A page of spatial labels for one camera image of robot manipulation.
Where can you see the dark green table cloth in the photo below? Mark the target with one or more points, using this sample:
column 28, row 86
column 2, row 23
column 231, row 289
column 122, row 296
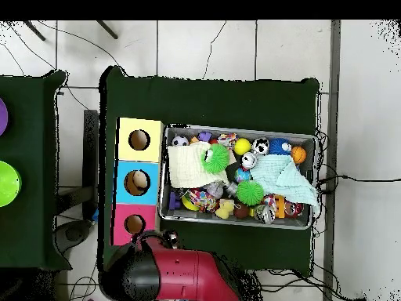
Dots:
column 203, row 100

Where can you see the yellow rubber duck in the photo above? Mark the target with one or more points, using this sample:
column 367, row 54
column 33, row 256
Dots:
column 224, row 209

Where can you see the blue puffer ball with eyes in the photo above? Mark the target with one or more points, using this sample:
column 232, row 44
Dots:
column 277, row 146

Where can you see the small soccer ball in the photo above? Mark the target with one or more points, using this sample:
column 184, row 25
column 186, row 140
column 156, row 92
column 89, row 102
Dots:
column 180, row 141

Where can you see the lime green bowl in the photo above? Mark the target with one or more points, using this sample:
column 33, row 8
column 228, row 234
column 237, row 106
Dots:
column 7, row 185

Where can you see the yellow foam ball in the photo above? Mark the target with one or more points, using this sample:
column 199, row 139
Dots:
column 242, row 146

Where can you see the green puffer ball, big eyes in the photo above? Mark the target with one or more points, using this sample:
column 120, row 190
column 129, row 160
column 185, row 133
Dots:
column 217, row 160

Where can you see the shallow silver mesh bin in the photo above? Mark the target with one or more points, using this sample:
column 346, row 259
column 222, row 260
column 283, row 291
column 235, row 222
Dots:
column 188, row 216

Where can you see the grey round floor object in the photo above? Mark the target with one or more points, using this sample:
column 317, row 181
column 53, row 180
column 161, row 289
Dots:
column 73, row 233

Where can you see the purple bowl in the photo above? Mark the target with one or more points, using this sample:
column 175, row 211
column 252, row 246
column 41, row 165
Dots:
column 2, row 117

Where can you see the wooden box with three holes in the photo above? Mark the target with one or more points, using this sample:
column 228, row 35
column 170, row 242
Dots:
column 138, row 194

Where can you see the orange basketball toy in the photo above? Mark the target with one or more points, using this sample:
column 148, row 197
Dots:
column 298, row 155

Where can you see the black stand leg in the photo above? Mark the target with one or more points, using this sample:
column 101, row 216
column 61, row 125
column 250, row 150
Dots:
column 107, row 29
column 34, row 30

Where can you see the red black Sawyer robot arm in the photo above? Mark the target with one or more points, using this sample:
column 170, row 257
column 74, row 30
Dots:
column 188, row 276

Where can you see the mint green waffle cloth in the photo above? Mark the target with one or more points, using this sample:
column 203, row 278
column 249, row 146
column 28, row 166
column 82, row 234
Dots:
column 282, row 182

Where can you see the cream waffle cloth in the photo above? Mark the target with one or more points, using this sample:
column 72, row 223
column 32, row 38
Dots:
column 184, row 166

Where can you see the black upright panel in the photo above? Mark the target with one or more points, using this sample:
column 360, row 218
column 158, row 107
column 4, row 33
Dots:
column 91, row 141

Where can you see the side table with green cloth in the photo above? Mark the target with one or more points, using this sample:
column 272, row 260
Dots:
column 31, row 141

